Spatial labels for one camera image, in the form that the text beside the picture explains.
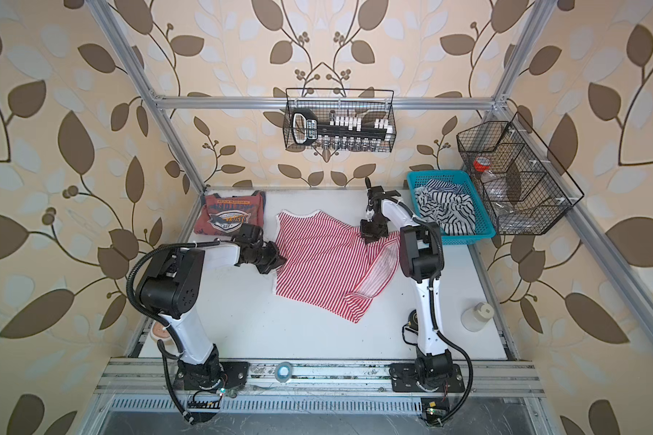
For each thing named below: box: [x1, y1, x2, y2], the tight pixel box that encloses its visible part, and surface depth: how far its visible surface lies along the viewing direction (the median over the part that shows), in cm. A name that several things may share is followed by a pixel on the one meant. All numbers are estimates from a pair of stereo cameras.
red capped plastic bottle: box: [472, 156, 515, 203], surface depth 80 cm
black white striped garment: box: [414, 179, 477, 236], surface depth 110 cm
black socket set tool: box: [291, 111, 394, 153], surface depth 86 cm
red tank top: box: [193, 191, 266, 236], surface depth 111 cm
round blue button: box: [274, 361, 293, 384], surface depth 77 cm
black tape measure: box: [401, 309, 420, 346], surface depth 84 cm
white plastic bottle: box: [460, 301, 495, 333], surface depth 79 cm
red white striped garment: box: [272, 210, 402, 324], surface depth 98 cm
